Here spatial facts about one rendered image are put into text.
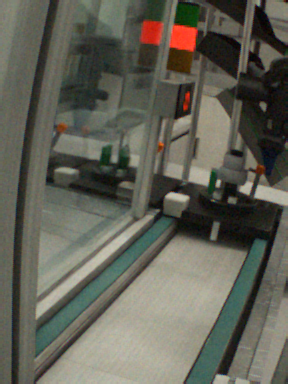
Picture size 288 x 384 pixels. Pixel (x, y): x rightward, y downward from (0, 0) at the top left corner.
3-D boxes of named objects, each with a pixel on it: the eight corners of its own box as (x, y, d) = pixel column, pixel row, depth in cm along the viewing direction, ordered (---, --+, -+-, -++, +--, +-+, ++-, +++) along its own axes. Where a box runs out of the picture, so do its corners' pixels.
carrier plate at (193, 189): (277, 211, 145) (278, 203, 145) (268, 240, 123) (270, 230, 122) (187, 189, 151) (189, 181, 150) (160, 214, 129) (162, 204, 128)
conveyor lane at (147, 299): (268, 244, 148) (277, 207, 145) (196, 428, 69) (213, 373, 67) (163, 220, 155) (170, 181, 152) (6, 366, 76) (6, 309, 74)
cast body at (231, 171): (246, 182, 136) (251, 153, 134) (244, 186, 132) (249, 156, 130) (212, 173, 138) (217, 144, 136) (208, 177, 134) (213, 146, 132)
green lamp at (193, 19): (199, 29, 113) (202, 8, 111) (194, 28, 108) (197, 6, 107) (175, 25, 114) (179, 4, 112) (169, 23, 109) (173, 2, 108)
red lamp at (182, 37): (196, 51, 114) (199, 29, 113) (190, 50, 109) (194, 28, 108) (172, 46, 115) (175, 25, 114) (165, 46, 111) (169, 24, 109)
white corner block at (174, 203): (187, 214, 132) (190, 196, 131) (181, 220, 128) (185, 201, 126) (165, 209, 133) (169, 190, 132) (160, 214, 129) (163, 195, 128)
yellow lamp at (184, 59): (192, 73, 115) (196, 51, 114) (187, 73, 111) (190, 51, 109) (168, 68, 117) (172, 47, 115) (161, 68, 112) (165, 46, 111)
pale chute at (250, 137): (281, 179, 164) (292, 172, 162) (270, 187, 152) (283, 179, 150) (230, 95, 167) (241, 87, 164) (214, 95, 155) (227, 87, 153)
